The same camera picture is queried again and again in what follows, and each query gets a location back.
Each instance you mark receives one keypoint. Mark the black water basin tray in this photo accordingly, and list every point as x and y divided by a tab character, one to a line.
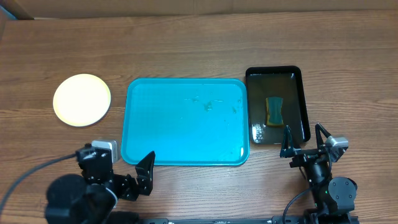
280	81

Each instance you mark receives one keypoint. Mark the teal plastic tray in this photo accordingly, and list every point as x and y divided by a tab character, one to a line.
186	122

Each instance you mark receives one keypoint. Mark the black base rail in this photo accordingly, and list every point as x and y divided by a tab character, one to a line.
273	220

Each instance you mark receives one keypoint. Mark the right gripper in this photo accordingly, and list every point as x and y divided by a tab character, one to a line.
305	157

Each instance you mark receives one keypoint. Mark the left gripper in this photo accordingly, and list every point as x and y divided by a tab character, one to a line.
145	178

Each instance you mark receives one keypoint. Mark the green yellow sponge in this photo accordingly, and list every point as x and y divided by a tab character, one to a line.
274	111

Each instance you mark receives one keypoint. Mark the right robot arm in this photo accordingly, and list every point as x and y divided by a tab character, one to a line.
333	196

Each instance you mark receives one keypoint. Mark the yellow-green plate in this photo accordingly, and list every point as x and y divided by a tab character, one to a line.
81	100

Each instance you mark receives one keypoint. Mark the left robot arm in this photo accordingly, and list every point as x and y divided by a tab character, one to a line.
90	198

